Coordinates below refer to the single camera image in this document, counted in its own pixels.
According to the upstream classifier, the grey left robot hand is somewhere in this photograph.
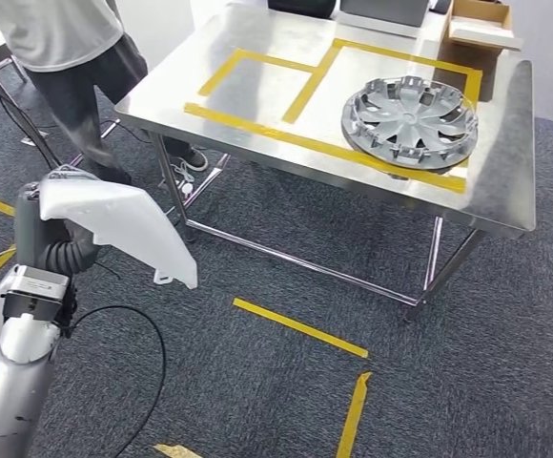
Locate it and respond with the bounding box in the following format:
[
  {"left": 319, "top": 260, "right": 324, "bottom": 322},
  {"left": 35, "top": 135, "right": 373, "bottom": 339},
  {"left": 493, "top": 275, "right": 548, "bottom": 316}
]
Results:
[{"left": 14, "top": 165, "right": 100, "bottom": 267}]

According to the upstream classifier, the white curved plastic part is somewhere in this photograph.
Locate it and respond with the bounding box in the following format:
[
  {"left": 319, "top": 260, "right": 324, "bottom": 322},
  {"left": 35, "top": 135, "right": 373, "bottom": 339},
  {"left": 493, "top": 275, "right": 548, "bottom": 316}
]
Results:
[{"left": 38, "top": 176, "right": 198, "bottom": 291}]

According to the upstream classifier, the stainless steel workbench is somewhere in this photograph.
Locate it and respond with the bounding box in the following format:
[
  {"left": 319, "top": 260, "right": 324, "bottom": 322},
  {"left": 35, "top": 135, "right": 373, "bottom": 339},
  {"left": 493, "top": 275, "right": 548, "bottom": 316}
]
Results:
[{"left": 114, "top": 3, "right": 537, "bottom": 323}]

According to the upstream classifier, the person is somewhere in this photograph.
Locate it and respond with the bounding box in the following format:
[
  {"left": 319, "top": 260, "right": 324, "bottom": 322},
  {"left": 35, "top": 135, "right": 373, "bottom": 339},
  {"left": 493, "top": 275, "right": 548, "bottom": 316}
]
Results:
[{"left": 0, "top": 0, "right": 210, "bottom": 186}]

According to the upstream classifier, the yellow floor tape scrap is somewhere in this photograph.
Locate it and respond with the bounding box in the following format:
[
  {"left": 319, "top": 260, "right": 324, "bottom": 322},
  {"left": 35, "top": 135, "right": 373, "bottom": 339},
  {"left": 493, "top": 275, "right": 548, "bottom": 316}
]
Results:
[{"left": 152, "top": 443, "right": 202, "bottom": 458}]

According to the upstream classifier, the long yellow floor tape strip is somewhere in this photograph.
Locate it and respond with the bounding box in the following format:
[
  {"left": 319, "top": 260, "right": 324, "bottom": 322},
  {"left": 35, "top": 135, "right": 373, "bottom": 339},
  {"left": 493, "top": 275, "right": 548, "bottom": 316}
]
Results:
[{"left": 232, "top": 297, "right": 370, "bottom": 361}]

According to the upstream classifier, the black zip case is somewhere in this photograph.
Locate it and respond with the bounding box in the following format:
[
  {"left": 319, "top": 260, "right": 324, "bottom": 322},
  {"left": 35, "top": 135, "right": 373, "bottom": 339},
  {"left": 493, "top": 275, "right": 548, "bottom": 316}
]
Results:
[{"left": 266, "top": 0, "right": 338, "bottom": 20}]

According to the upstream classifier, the short yellow floor tape strip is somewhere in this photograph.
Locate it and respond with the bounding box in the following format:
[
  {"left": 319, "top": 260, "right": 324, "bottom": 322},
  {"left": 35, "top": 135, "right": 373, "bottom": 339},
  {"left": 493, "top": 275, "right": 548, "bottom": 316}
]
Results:
[{"left": 336, "top": 371, "right": 373, "bottom": 458}]

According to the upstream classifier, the grey plastic wheel cover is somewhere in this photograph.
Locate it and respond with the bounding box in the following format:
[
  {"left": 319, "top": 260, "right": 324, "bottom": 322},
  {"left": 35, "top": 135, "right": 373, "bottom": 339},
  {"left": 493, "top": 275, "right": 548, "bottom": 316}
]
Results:
[{"left": 340, "top": 75, "right": 480, "bottom": 172}]

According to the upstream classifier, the white foam board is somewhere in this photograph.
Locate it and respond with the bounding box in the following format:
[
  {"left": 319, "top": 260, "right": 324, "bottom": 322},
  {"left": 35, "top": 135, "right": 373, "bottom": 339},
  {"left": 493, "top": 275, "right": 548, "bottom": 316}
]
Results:
[{"left": 448, "top": 15, "right": 524, "bottom": 52}]

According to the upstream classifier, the brown cardboard box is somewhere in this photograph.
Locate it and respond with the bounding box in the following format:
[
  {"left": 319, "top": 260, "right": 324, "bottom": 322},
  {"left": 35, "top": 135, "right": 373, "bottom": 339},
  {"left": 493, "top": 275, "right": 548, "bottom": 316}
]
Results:
[{"left": 440, "top": 0, "right": 524, "bottom": 53}]

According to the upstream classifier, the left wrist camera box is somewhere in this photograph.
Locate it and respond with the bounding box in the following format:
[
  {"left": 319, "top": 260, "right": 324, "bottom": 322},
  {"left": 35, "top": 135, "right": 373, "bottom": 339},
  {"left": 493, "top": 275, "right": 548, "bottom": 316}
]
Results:
[{"left": 0, "top": 265, "right": 71, "bottom": 324}]

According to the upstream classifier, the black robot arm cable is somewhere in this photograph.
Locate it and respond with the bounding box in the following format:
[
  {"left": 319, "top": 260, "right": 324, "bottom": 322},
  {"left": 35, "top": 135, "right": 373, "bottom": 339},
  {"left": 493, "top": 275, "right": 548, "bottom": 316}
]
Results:
[{"left": 64, "top": 304, "right": 168, "bottom": 458}]

